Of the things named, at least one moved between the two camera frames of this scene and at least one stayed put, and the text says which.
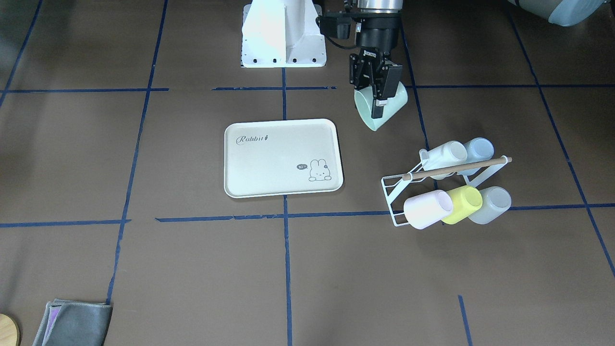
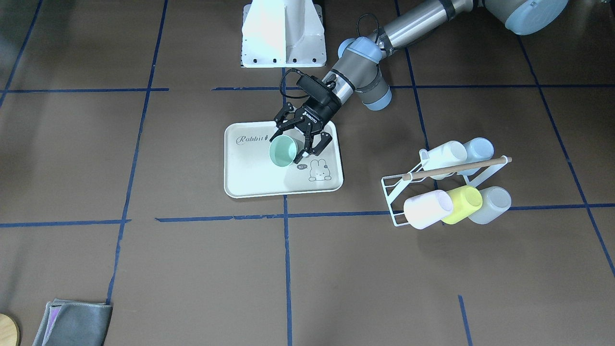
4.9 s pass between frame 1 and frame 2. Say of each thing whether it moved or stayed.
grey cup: stayed
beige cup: stayed
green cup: moved
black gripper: moved
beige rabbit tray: stayed
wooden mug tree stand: stayed
